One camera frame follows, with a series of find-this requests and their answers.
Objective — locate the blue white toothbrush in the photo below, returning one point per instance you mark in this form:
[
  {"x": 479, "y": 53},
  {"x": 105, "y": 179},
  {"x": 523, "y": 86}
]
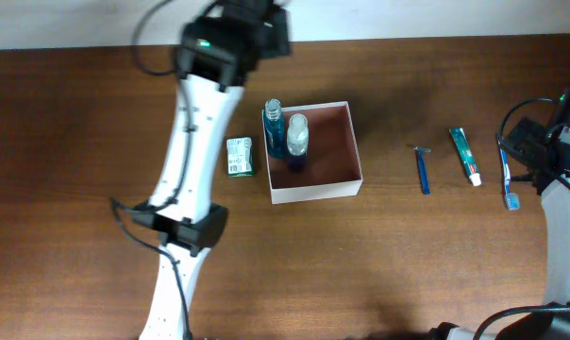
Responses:
[{"x": 511, "y": 199}]

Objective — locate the green toothpaste tube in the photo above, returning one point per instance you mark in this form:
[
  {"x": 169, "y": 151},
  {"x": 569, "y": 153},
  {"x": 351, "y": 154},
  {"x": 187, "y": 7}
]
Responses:
[{"x": 466, "y": 155}]

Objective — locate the blue mouthwash bottle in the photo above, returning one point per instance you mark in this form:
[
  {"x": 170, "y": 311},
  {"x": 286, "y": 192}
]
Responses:
[{"x": 274, "y": 125}]

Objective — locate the clear hand sanitizer bottle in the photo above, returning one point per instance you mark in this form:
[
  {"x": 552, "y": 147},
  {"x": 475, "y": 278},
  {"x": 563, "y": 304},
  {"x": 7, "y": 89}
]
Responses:
[{"x": 297, "y": 141}]

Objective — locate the blue disposable razor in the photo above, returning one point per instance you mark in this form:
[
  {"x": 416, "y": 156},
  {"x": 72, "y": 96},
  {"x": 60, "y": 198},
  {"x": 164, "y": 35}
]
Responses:
[{"x": 422, "y": 170}]

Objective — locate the green white soap box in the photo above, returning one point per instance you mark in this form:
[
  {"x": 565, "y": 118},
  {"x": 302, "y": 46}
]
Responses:
[{"x": 239, "y": 157}]

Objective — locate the white cardboard box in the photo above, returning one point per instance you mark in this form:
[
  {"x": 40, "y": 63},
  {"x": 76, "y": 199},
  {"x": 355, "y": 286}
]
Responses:
[{"x": 333, "y": 166}]

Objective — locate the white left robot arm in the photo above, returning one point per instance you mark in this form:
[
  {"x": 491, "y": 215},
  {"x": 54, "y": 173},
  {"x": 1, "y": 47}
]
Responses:
[{"x": 211, "y": 62}]

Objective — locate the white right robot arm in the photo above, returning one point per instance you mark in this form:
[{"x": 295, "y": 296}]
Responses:
[{"x": 551, "y": 319}]

